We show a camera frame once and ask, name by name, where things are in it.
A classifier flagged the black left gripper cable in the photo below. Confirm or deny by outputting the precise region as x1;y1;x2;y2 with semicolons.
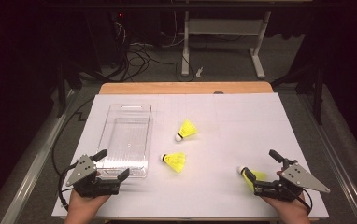
50;96;95;213

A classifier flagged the person's right hand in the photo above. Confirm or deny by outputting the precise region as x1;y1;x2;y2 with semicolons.
262;193;311;224

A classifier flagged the person's left hand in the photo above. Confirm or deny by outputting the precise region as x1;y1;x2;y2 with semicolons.
64;189;110;224

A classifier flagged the yellow shuttlecock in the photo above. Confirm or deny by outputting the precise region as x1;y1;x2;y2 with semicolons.
160;151;187;174
236;165;268;192
174;119;198;143

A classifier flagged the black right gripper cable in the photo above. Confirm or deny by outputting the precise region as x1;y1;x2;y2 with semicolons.
294;186;314;216

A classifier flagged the aluminium rail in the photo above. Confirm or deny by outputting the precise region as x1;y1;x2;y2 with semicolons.
0;90;77;224
297;92;357;224

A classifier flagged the white board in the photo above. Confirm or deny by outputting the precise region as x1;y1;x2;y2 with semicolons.
50;92;330;220

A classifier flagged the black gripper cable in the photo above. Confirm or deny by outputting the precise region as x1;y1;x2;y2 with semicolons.
50;96;95;213
294;186;314;216

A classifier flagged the black metal stand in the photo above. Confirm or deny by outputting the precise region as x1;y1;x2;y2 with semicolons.
271;59;327;125
54;59;84;119

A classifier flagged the clear plastic tray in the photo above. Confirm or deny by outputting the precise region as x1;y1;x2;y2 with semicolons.
95;103;152;179

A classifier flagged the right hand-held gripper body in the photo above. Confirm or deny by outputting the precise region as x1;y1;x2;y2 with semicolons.
253;160;331;203

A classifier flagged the dark equipment with red light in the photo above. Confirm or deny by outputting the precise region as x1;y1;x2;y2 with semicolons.
84;10;128;68

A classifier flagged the white metal desk frame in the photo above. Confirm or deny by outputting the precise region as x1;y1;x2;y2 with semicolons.
180;10;273;80

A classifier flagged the tangle of black cables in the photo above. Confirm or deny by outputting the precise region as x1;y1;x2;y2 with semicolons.
114;18;196;83

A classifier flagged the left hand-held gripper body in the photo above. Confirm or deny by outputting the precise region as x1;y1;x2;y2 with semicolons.
65;154;121;199

